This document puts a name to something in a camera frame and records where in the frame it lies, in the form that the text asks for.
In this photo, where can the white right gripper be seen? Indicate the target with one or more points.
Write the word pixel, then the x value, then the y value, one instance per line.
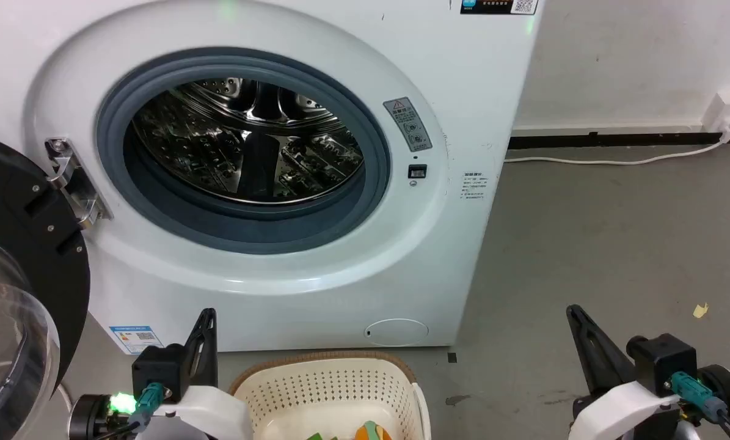
pixel 621 409

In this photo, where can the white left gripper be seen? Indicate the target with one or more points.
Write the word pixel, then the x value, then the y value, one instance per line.
pixel 215 412

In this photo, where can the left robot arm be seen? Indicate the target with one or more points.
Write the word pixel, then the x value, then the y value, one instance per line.
pixel 93 417

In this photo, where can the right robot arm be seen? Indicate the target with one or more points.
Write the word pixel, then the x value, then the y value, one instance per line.
pixel 722 391

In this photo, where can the black glass washing machine door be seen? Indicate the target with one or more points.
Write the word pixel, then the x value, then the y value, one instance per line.
pixel 32 214

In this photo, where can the white front-load washing machine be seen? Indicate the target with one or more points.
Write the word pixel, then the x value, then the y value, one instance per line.
pixel 450 91

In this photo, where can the blue energy label sticker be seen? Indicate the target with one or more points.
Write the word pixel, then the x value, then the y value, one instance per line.
pixel 135 338

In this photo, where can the yellow paper scrap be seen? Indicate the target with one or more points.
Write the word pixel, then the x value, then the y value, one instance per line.
pixel 700 310

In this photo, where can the cream perforated laundry basket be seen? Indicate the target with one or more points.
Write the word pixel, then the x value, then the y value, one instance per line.
pixel 328 391

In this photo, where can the green triangular block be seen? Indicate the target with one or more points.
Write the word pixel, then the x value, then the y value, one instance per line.
pixel 320 436

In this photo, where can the orange and green striped ball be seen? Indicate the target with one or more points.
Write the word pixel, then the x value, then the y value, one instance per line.
pixel 374 432

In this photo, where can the round filter access cover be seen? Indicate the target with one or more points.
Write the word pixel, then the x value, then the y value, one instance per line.
pixel 396 332

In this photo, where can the stainless steel washer drum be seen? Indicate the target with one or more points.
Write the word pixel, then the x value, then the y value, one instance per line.
pixel 248 153

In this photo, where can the grey rubber door gasket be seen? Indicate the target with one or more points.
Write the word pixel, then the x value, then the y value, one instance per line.
pixel 113 165

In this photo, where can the chrome door hinge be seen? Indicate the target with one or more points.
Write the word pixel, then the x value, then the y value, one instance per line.
pixel 74 183

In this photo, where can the small printed text label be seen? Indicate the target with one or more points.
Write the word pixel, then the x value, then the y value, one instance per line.
pixel 474 186

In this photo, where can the black baseboard strip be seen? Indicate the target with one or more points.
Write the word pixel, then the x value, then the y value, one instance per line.
pixel 615 140

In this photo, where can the black door latch socket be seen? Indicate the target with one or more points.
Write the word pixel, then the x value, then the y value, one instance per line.
pixel 417 172

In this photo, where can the grey warning label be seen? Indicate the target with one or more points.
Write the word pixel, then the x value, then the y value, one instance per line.
pixel 408 124

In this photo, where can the black QR code sticker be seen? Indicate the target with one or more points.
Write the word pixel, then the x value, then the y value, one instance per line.
pixel 493 5

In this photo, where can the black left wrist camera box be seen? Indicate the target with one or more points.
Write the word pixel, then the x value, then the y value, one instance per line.
pixel 160 370

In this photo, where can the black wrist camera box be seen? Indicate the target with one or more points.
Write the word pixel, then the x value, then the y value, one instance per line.
pixel 661 363
pixel 160 370

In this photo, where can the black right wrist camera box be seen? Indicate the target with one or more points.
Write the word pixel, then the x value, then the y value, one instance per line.
pixel 661 363

